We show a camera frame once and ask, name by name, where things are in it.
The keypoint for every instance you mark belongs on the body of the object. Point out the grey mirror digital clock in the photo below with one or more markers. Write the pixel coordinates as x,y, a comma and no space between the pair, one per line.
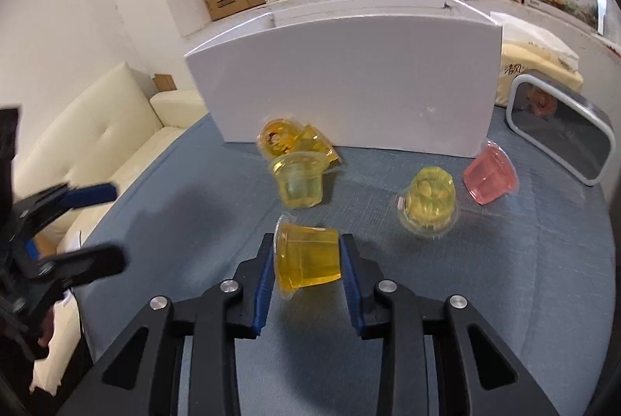
567,139

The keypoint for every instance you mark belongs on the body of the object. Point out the flat cardboard piece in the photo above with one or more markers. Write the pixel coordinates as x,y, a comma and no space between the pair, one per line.
164,82

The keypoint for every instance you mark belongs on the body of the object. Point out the cream leather sofa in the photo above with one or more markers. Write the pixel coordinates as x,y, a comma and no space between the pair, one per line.
97,129

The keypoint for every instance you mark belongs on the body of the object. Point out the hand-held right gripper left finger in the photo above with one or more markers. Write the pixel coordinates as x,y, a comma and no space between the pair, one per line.
262,294

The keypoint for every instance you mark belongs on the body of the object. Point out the white cardboard box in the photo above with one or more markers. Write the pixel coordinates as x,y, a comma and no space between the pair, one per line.
349,90

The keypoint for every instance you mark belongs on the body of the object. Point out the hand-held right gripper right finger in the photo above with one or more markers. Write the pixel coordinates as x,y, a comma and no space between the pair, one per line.
351,289

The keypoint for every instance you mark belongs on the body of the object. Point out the pink jelly cup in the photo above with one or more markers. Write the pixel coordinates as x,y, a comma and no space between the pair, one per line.
487,178

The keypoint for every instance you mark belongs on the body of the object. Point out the yellow fruit jelly cup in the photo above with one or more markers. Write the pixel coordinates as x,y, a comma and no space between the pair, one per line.
429,200

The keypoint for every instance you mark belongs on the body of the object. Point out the blue tablecloth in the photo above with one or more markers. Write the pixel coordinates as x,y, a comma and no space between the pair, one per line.
194,212

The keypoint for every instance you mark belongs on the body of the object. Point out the orange yellow jelly cup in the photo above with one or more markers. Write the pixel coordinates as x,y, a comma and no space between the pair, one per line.
318,144

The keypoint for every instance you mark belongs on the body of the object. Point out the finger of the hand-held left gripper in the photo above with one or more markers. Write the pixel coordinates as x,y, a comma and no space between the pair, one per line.
92,193
97,258

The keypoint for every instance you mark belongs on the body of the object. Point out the printed lid jelly cup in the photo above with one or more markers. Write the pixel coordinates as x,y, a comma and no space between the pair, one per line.
279,139

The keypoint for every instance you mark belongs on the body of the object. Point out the yellow tissue pack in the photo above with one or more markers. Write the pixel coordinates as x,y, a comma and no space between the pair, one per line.
533,52

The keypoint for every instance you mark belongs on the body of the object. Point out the pale yellow jelly cup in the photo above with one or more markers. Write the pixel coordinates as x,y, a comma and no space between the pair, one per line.
298,183

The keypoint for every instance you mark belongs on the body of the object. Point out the person's left hand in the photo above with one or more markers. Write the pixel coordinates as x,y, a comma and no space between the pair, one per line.
46,334

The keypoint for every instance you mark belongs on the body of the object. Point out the plain yellow jelly cup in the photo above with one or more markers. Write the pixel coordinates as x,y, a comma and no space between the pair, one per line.
308,258

